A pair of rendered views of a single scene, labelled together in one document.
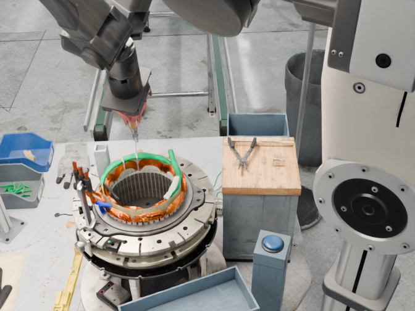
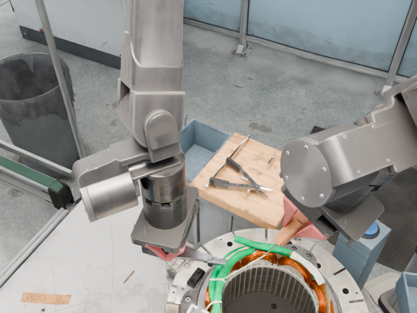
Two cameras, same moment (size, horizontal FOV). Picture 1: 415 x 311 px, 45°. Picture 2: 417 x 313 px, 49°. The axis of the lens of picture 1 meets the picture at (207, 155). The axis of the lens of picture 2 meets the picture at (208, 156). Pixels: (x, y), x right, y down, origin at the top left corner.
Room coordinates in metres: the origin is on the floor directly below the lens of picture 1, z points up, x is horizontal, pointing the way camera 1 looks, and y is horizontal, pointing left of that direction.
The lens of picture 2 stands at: (0.74, 0.48, 1.78)
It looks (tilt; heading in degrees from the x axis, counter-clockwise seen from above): 46 degrees down; 299
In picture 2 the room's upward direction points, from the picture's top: straight up
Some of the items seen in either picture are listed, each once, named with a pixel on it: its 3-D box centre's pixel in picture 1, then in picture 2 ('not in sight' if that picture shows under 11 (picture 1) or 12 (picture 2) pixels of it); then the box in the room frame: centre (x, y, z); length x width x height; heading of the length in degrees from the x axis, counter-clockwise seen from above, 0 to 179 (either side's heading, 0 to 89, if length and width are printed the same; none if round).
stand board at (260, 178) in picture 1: (259, 164); (252, 178); (0.97, -0.13, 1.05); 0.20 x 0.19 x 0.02; 177
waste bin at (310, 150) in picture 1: (316, 111); (41, 122); (2.29, -0.61, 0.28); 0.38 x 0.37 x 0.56; 92
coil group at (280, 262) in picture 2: not in sight; (295, 268); (0.81, 0.07, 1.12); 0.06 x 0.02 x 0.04; 177
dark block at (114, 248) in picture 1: (113, 245); not in sight; (0.68, 0.20, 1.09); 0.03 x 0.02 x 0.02; 74
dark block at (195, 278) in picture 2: not in sight; (195, 276); (0.94, 0.15, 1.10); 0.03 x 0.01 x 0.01; 86
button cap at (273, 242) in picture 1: (272, 242); (367, 226); (0.72, -0.14, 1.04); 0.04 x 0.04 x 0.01
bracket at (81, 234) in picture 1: (88, 242); not in sight; (0.71, 0.26, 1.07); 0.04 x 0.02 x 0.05; 45
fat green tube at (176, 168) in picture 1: (173, 172); (277, 254); (0.84, 0.08, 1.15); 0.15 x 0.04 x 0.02; 177
